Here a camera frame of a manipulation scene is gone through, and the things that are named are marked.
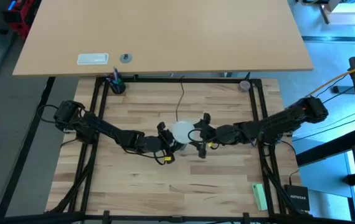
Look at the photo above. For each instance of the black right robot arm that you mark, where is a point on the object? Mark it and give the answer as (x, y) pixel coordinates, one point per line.
(274, 123)

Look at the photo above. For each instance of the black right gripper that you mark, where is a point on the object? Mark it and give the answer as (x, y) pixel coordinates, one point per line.
(215, 135)

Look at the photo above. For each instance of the beige wooden desk top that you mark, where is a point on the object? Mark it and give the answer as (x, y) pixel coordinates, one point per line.
(165, 34)

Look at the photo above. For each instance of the white rectangular plate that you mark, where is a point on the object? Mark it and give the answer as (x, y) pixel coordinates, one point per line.
(92, 59)

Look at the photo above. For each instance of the red equipment case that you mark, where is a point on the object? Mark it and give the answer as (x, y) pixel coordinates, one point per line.
(21, 15)

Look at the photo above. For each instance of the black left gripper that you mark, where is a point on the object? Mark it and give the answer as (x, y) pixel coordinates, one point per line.
(155, 143)

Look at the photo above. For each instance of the wooden stand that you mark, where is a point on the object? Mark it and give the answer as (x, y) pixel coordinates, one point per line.
(342, 14)

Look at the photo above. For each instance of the light green box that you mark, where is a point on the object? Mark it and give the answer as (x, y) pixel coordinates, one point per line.
(260, 196)

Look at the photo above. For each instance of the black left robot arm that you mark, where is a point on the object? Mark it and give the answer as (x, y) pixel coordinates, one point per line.
(102, 127)

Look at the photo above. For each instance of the blue pen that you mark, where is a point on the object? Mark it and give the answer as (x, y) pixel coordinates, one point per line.
(115, 74)

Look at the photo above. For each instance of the black pen cup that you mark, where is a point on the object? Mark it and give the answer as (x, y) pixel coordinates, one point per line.
(117, 87)

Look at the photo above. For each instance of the black Netgear network switch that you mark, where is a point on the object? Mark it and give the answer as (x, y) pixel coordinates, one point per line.
(297, 197)

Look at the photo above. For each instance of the white frosted lightbulb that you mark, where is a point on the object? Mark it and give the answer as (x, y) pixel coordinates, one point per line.
(182, 131)

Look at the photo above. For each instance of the black metal frame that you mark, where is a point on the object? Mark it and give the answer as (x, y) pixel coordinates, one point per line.
(215, 80)

